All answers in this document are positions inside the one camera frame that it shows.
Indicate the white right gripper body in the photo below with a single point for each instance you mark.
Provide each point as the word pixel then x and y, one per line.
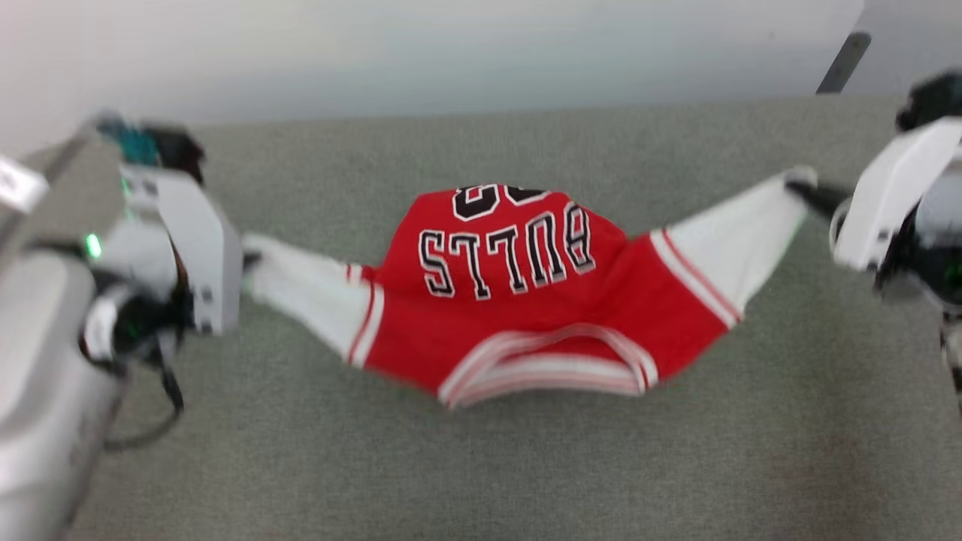
pixel 887 195

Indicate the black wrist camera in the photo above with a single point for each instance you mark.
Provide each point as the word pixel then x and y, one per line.
pixel 932 98
pixel 169 146

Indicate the dark grey slanted bar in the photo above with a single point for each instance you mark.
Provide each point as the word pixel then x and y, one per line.
pixel 844 61

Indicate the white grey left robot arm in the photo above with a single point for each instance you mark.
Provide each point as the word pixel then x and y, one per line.
pixel 45 391

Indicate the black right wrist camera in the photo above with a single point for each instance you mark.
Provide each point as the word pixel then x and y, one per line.
pixel 932 98

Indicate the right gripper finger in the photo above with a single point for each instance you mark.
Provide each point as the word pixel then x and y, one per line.
pixel 823 199

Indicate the red white Bulls jersey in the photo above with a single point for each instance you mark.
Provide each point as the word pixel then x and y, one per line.
pixel 526 300

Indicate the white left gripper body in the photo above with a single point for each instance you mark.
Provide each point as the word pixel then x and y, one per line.
pixel 203 255

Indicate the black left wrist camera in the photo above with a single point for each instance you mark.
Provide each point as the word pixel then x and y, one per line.
pixel 169 146

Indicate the white panel with screws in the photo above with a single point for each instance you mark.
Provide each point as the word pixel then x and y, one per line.
pixel 909 37

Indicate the grey fabric sofa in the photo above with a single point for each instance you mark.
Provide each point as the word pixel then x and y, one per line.
pixel 526 466

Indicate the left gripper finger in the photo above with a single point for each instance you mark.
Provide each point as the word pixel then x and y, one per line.
pixel 251 261

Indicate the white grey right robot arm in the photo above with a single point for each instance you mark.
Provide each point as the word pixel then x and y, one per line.
pixel 939 255

